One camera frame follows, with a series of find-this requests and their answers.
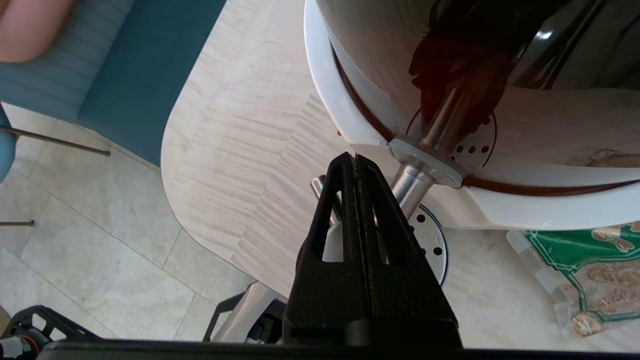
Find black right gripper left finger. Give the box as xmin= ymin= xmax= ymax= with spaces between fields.
xmin=282 ymin=151 xmax=374 ymax=344

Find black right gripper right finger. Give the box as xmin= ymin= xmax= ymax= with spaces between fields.
xmin=356 ymin=154 xmax=458 ymax=327

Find metal dispenser tap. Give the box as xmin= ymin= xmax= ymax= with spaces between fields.
xmin=310 ymin=135 xmax=465 ymax=226

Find grey-blue perforated drip tray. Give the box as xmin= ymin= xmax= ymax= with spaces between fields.
xmin=320 ymin=202 xmax=449 ymax=288

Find white black robot chassis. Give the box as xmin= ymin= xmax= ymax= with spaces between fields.
xmin=202 ymin=280 xmax=288 ymax=346

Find large tea dispenser white base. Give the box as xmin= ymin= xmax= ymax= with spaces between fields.
xmin=304 ymin=0 xmax=640 ymax=232

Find green printed grain tea bag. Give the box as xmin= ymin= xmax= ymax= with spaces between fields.
xmin=507 ymin=220 xmax=640 ymax=338

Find teal upholstered bench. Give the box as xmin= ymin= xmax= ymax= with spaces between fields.
xmin=0 ymin=0 xmax=228 ymax=168

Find blue chair metal legs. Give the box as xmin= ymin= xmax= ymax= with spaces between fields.
xmin=0 ymin=102 xmax=112 ymax=228

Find pink bolster cushion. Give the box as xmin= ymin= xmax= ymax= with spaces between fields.
xmin=0 ymin=0 xmax=76 ymax=64

